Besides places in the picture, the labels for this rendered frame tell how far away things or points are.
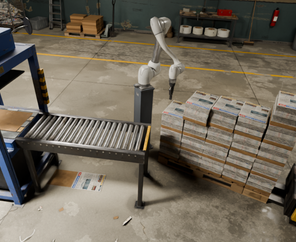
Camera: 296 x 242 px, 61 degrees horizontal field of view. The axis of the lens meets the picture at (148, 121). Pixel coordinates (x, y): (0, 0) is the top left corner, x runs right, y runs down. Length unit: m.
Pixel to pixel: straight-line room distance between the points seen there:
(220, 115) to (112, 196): 1.58
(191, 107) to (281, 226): 1.64
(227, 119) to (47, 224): 2.23
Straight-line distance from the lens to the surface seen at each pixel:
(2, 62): 2.68
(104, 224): 2.95
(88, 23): 8.83
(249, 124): 2.83
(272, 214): 3.40
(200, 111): 2.84
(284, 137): 2.87
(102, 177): 3.36
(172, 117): 3.05
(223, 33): 8.89
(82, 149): 2.60
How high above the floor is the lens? 2.45
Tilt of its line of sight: 34 degrees down
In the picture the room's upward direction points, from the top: 3 degrees clockwise
